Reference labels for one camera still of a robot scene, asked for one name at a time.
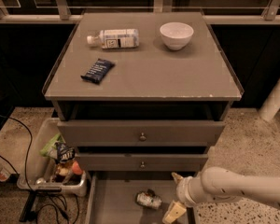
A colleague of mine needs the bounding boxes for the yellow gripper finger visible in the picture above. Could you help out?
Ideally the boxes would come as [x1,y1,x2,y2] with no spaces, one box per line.
[172,172,183,184]
[162,201,187,224]

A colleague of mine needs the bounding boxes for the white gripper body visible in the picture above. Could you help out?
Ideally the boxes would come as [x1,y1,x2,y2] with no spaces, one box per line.
[176,176,196,207]

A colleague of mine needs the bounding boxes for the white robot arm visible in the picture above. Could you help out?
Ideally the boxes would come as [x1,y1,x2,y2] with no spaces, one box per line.
[169,78,280,224]

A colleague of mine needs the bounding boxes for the grey bottom drawer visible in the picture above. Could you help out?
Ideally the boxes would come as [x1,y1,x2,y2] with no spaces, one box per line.
[85,171,176,224]

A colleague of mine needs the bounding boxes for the grey drawer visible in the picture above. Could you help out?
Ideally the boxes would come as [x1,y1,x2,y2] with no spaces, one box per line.
[77,153,208,172]
[85,171,176,224]
[57,120,225,147]

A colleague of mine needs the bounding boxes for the grey top drawer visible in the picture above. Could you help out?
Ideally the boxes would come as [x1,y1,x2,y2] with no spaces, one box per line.
[57,120,225,147]

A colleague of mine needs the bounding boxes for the grey middle drawer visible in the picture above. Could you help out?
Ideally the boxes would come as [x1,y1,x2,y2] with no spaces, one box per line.
[77,153,208,172]

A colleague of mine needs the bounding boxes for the grey drawer cabinet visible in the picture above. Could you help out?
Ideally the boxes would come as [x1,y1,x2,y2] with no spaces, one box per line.
[42,10,245,173]

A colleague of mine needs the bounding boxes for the orange round fruit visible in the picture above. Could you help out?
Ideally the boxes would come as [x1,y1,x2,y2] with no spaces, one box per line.
[72,161,83,175]

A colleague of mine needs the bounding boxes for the blue chip bag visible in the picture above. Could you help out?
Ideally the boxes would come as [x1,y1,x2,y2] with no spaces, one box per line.
[55,142,76,163]

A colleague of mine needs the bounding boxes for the clear plastic storage bin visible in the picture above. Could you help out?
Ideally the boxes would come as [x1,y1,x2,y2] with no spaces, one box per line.
[17,118,87,197]

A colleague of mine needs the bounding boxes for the green snack bag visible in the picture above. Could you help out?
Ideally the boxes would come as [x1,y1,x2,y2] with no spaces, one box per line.
[39,133,63,159]

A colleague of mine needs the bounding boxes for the dark blue snack packet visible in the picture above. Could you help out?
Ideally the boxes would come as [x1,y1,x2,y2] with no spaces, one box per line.
[80,59,115,84]

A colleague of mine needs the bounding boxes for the white ceramic bowl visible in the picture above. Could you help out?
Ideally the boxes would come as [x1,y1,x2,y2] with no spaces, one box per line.
[160,22,194,50]

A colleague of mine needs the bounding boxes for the clear plastic water bottle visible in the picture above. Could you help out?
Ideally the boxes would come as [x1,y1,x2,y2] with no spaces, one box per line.
[87,29,139,49]

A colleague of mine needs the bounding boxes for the white metal railing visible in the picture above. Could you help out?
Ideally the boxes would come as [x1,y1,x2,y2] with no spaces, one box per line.
[0,0,280,24]

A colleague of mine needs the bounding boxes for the black power cable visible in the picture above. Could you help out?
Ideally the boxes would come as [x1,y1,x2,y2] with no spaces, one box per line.
[0,111,80,224]

